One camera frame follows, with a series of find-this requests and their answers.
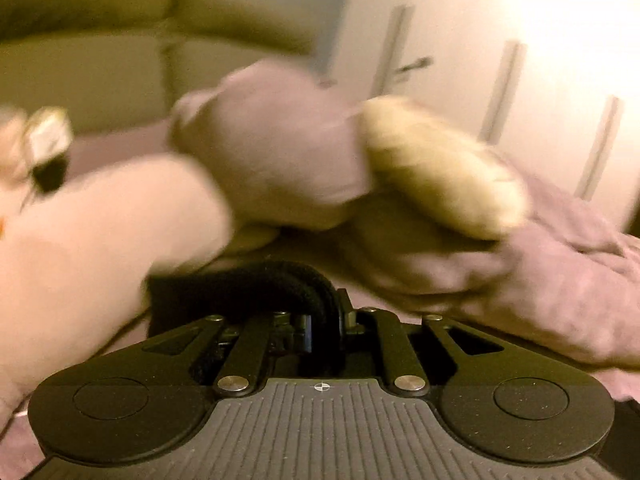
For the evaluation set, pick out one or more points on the pink fuzzy bed blanket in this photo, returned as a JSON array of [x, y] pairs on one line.
[[144, 336]]

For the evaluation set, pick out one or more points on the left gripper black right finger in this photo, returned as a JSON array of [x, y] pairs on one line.
[[439, 358]]

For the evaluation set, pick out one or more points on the cream plush toy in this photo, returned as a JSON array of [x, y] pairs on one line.
[[459, 182]]

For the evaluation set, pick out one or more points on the pink crumpled duvet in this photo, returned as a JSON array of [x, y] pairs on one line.
[[289, 153]]

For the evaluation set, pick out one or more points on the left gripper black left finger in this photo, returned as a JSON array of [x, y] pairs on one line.
[[222, 354]]

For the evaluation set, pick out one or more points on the white wardrobe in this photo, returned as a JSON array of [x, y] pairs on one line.
[[552, 83]]

